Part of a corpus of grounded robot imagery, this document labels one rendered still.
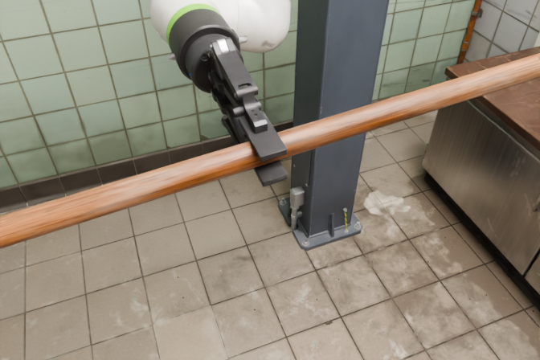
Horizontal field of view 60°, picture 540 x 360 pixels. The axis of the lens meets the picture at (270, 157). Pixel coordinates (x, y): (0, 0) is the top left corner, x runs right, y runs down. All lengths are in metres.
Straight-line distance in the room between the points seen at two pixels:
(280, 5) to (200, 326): 1.17
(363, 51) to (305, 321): 0.90
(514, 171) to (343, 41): 0.72
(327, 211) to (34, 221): 1.39
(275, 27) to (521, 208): 1.17
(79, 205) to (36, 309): 1.40
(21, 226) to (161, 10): 0.39
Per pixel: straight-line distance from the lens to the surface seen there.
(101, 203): 0.49
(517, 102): 1.74
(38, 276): 1.96
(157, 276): 1.82
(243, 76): 0.54
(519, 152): 1.67
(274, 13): 0.80
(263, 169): 0.52
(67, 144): 2.06
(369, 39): 1.39
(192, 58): 0.64
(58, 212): 0.50
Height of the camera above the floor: 1.47
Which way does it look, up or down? 42 degrees down
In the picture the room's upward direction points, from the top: straight up
